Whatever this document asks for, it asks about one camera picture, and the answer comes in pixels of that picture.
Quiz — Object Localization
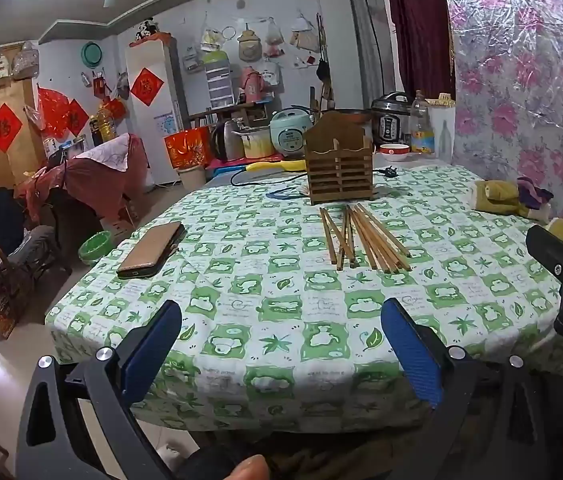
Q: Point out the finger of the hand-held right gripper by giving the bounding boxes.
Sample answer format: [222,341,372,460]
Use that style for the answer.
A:
[526,224,563,281]

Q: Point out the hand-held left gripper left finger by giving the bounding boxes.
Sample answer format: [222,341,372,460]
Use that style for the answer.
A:
[16,299,183,480]

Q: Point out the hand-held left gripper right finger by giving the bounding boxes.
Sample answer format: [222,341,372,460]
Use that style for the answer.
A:
[380,297,551,480]

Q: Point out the pile of wooden chopsticks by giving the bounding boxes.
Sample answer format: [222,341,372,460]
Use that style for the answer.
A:
[319,202,412,275]

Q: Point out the brown wooden chopstick holder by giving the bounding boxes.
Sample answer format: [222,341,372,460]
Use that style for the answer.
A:
[303,110,375,206]

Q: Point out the person's left hand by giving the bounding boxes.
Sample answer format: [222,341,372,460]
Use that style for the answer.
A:
[226,454,271,480]

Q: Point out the olive plush toy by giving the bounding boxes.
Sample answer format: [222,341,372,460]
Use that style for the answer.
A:
[469,177,555,221]

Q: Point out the phone in brown case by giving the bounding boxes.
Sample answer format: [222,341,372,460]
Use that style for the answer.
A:
[116,221,186,279]

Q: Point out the green patterned tablecloth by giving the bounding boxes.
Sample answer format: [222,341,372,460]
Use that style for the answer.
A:
[44,162,563,433]

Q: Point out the green plastic basin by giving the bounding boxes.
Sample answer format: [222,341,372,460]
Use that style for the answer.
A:
[78,230,114,263]

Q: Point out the pink floral plastic sheet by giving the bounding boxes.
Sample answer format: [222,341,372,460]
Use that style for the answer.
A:
[436,0,563,231]

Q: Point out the white box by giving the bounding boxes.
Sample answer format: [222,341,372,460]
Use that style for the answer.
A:
[429,99,457,161]

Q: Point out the grey trash bin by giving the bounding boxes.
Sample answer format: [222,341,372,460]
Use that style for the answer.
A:
[178,164,207,192]

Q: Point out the wicker chair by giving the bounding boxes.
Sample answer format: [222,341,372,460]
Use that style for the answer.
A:
[0,187,72,306]

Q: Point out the clear plastic bottle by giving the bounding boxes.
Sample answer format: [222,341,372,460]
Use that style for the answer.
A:
[410,90,436,156]

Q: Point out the red and white bowl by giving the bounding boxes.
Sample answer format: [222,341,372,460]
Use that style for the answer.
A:
[379,143,411,162]

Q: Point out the pink cloth over chair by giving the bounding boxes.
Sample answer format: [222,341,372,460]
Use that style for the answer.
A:
[16,132,150,221]

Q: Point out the blue ribbon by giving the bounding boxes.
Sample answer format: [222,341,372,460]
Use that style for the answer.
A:
[266,186,307,200]

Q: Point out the red gift bag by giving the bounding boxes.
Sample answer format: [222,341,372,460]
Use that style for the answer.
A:
[164,126,211,168]

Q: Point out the silver black pressure cooker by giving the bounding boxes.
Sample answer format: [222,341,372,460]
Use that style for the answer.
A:
[371,91,415,148]

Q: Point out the stainless steel kettle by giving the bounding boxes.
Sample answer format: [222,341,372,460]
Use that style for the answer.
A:
[210,117,246,162]

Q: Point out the white refrigerator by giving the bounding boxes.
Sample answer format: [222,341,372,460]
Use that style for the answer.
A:
[126,37,187,188]

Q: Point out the yellow fly swatter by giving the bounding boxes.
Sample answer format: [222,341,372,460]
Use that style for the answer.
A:
[246,159,307,175]

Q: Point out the white and yellow pot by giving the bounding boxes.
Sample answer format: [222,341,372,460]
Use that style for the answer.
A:
[234,127,276,160]

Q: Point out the yellow oil bottle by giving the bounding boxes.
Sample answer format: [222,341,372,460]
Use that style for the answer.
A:
[98,101,117,142]

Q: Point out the dark wok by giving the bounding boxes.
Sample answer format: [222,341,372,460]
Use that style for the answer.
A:
[332,107,375,126]

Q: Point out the pale green rice cooker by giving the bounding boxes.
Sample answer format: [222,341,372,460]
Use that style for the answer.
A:
[269,106,316,161]

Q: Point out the dark red curtain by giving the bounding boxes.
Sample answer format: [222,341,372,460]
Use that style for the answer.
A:
[384,0,457,103]

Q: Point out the red diamond paper on refrigerator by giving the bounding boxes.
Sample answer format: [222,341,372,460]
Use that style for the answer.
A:
[130,67,165,107]

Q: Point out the red diamond paper on door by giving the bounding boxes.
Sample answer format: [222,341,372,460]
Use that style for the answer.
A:
[0,102,25,152]

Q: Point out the grey plastic drawer unit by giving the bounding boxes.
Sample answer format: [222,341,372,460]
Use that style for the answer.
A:
[204,50,235,109]

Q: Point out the pink thermos jug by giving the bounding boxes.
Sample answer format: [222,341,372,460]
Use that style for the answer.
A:
[239,66,268,103]

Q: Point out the green hanging basin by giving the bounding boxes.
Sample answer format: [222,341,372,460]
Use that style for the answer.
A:
[80,41,103,67]

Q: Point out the hanging beige bag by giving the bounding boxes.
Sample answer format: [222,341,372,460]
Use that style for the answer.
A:
[238,22,264,63]

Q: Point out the black cable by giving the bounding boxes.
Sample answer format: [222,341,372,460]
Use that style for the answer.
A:
[230,167,307,188]

